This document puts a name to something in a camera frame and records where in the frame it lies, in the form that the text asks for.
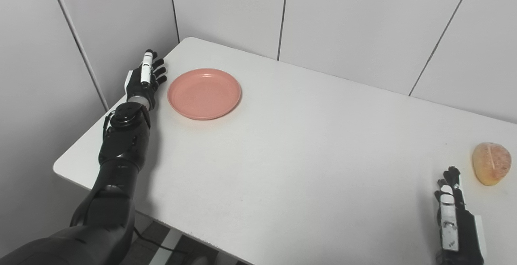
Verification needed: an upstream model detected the black floor cable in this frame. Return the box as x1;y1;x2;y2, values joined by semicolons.
132;225;188;254

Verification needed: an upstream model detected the pink round plate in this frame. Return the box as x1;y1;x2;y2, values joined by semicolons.
167;68;242;121

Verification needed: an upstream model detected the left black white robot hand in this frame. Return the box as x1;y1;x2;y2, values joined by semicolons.
125;49;168;110

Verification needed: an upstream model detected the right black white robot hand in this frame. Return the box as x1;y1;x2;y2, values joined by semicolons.
434;166;487;265

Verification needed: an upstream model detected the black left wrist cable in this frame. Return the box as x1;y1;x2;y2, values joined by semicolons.
102;111;116;136

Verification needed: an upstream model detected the white table leg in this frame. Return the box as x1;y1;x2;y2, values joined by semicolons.
147;229;182;265

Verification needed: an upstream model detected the brown bread roll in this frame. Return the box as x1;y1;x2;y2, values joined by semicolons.
472;142;512;186

